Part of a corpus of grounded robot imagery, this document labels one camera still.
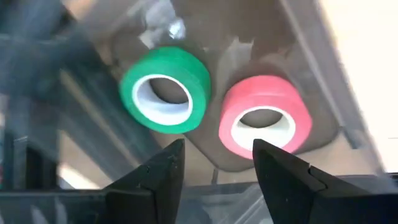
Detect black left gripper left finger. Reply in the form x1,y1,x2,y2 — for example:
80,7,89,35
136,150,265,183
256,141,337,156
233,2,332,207
96,138,187,224

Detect smoky grey plastic bin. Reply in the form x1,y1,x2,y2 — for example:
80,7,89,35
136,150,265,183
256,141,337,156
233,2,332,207
58,0,393,224

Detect green tape roll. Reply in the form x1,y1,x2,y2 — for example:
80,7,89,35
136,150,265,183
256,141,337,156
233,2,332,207
118,46,213,136

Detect pink tape roll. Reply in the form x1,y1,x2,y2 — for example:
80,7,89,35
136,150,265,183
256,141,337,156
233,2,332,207
218,74,313,161

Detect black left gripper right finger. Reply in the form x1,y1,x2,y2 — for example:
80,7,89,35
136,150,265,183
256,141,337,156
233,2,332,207
252,138,398,224

